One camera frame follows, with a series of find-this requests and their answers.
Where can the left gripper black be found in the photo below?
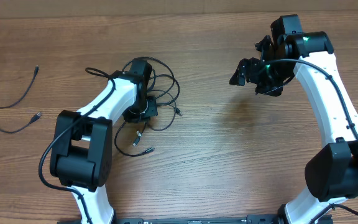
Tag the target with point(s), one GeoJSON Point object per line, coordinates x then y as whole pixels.
{"type": "Point", "coordinates": [130, 116]}

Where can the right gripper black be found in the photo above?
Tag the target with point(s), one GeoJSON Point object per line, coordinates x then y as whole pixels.
{"type": "Point", "coordinates": [247, 71]}

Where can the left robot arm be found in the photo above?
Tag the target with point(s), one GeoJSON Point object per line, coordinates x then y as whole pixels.
{"type": "Point", "coordinates": [81, 151]}

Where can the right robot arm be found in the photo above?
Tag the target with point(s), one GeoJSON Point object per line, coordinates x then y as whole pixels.
{"type": "Point", "coordinates": [331, 176]}

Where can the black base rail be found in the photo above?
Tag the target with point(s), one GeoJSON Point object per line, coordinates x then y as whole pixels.
{"type": "Point", "coordinates": [194, 221]}

